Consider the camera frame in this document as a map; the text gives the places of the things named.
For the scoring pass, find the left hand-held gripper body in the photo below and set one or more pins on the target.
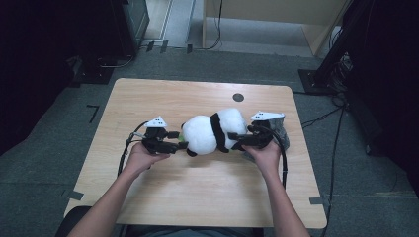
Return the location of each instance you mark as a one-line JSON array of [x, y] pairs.
[[156, 140]]

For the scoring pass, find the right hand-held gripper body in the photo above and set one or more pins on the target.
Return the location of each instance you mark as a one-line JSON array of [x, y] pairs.
[[262, 135]]

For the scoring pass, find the grey terry towel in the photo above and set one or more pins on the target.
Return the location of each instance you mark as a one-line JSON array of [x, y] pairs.
[[280, 133]]

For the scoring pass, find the panda plush toy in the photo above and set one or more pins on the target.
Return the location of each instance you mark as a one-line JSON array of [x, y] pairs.
[[201, 135]]

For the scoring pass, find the person's right hand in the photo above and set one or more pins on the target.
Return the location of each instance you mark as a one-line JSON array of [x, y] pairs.
[[267, 158]]

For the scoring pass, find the person's left hand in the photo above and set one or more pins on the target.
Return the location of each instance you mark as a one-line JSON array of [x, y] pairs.
[[141, 159]]

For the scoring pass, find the dark round table grommet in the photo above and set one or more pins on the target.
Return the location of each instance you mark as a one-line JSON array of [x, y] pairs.
[[238, 97]]

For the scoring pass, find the black metal stand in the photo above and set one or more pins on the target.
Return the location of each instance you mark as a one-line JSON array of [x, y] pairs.
[[316, 82]]

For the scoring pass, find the grey tape strip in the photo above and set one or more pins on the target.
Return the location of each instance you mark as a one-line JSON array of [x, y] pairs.
[[316, 200], [75, 195]]

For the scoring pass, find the person's dark clothing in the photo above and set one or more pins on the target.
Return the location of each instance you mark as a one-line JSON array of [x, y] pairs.
[[197, 232]]

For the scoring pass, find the dark equipment cabinet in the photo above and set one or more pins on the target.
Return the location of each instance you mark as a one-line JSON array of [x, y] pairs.
[[131, 26]]

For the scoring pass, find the black chair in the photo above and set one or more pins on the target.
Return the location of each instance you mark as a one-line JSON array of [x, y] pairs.
[[67, 222]]

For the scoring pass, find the light wooden cabinet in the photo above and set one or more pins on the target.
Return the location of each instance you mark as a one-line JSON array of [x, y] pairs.
[[263, 10]]

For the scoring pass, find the dark curtain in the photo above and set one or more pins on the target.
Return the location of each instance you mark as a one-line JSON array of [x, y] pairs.
[[39, 65], [388, 82]]

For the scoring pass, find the black floor base plate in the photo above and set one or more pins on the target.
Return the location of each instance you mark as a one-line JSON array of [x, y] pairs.
[[95, 75]]

